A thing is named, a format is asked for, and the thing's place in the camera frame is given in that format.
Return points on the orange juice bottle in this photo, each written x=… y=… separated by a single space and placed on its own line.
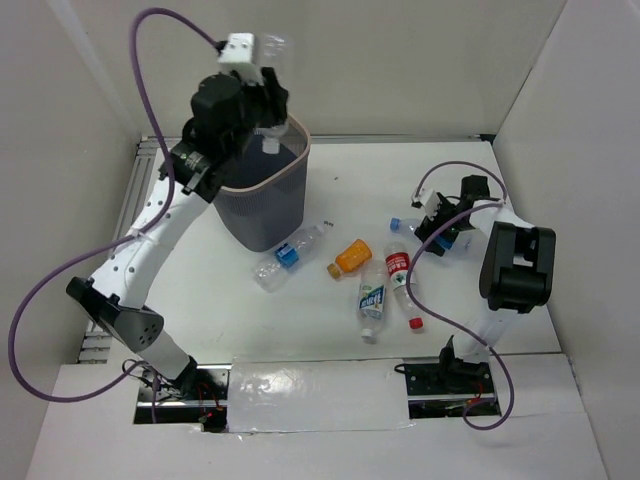
x=350 y=260

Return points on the clear bottle white cap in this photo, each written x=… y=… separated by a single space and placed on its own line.
x=275 y=57

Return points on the clear bottle blue label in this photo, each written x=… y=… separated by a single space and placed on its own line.
x=273 y=271

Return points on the bottle green white label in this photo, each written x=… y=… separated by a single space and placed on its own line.
x=371 y=301

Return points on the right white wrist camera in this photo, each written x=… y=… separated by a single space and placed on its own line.
x=422 y=200

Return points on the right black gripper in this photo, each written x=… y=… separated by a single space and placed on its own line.
x=428 y=226

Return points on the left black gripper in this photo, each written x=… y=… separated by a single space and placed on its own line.
x=273 y=93

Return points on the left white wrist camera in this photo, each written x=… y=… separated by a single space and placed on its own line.
x=239 y=57

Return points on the bottle red label red cap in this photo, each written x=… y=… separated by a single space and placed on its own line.
x=397 y=262

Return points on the silver tape sheet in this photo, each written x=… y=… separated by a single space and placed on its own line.
x=324 y=396

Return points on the clear bottle blue cap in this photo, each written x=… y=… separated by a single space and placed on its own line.
x=414 y=230

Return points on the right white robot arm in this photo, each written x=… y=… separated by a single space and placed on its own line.
x=516 y=274

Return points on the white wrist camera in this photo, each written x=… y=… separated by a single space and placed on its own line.
x=239 y=57
x=422 y=200

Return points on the grey mesh waste bin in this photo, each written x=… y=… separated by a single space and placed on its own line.
x=263 y=202

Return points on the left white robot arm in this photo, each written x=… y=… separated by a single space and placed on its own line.
x=227 y=112

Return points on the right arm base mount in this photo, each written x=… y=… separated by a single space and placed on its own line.
x=435 y=392

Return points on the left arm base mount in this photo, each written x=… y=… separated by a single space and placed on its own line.
x=204 y=406

